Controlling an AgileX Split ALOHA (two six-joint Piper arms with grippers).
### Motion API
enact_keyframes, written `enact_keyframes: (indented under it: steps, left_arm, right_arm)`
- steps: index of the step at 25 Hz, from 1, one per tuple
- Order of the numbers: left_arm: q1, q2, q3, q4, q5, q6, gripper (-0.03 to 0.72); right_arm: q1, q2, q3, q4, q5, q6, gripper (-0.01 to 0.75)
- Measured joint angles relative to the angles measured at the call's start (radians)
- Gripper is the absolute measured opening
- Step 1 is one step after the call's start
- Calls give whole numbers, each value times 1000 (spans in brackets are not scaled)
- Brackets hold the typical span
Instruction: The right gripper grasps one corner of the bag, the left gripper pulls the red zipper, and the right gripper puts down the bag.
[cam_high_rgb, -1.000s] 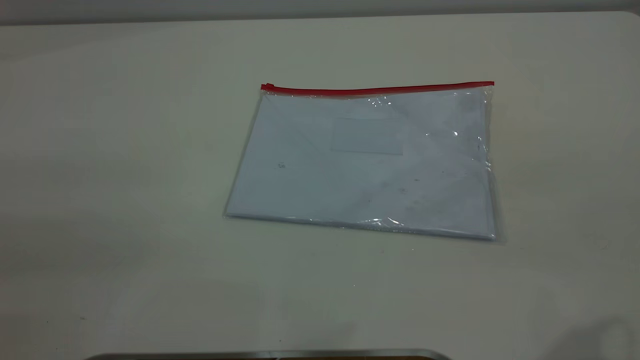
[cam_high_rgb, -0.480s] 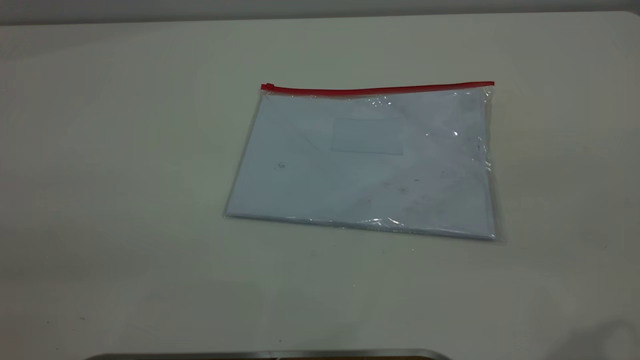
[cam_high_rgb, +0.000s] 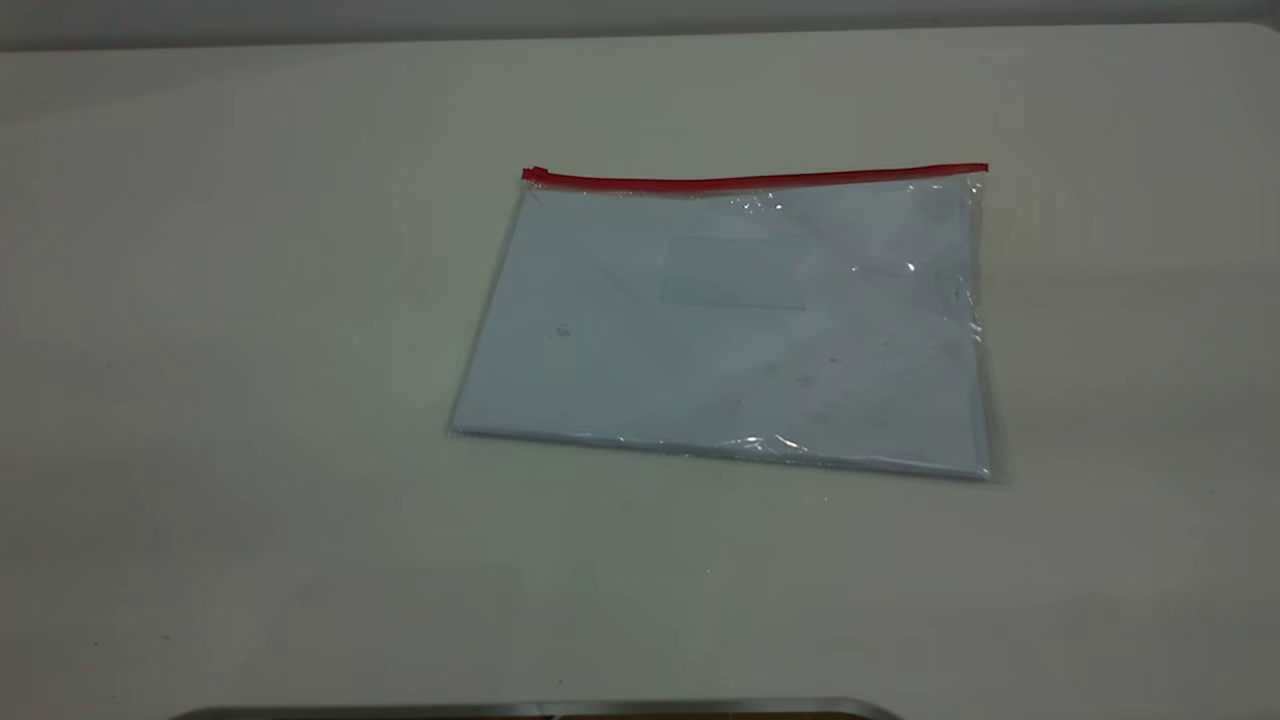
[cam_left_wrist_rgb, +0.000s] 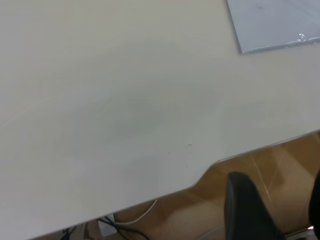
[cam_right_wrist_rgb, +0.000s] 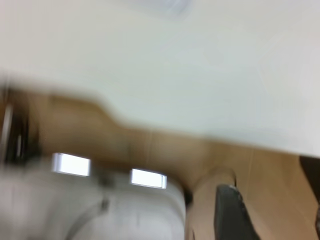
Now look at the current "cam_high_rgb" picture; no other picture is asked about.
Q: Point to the clear plastic bag red zipper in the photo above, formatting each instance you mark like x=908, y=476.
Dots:
x=740, y=320

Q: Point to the grey metal bar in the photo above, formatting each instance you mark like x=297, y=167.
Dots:
x=540, y=711

